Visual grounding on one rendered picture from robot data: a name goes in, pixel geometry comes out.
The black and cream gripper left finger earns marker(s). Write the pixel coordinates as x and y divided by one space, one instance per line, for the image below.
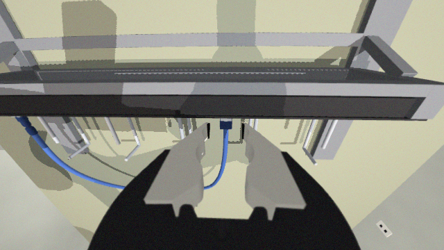
174 178

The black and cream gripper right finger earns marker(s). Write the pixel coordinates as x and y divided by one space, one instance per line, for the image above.
290 195

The blue network cable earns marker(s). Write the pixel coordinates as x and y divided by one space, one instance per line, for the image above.
33 132

